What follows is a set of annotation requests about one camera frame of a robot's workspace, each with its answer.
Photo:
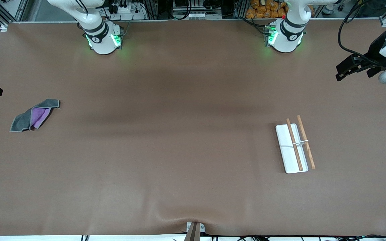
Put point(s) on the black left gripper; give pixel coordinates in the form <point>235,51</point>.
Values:
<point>376,50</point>

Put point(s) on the grey and purple towel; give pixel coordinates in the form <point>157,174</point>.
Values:
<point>22,122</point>

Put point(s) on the wooden rack rod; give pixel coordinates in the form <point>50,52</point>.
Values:
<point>310,157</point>
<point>291,132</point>

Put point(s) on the white towel rack base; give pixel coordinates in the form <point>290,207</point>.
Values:
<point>285,147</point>

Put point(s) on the orange snack bags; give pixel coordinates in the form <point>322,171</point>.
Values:
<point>263,11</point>

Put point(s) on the white power strip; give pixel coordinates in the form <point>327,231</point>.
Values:
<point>129,10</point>

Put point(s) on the brown table mat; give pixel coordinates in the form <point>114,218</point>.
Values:
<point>179,150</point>

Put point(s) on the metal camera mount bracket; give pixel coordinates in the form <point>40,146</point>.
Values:
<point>194,231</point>

